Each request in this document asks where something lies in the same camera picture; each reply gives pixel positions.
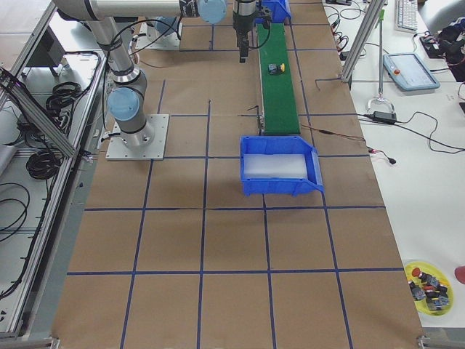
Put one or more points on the yellow plate of buttons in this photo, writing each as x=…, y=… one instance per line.
x=430, y=289

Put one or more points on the white keyboard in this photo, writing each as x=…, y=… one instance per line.
x=406, y=15

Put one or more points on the teach pendant tablet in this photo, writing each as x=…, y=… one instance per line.
x=409, y=72

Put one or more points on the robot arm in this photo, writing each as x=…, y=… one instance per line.
x=164, y=32
x=126, y=101

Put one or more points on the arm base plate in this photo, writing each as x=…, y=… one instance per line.
x=148, y=144
x=165, y=43

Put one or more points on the black power adapter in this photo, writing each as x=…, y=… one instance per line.
x=384, y=117

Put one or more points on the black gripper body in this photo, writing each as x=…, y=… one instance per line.
x=240, y=22

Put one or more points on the blue destination bin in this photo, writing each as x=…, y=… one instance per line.
x=279, y=165

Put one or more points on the yellow mushroom push button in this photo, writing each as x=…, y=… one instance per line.
x=276, y=69

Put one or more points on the blue bin with buttons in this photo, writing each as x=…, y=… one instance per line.
x=280, y=10

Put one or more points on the green conveyor belt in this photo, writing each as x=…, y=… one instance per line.
x=279, y=113

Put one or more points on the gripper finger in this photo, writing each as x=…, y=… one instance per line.
x=241, y=53
x=245, y=49

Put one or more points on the aluminium frame post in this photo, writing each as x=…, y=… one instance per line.
x=371, y=17

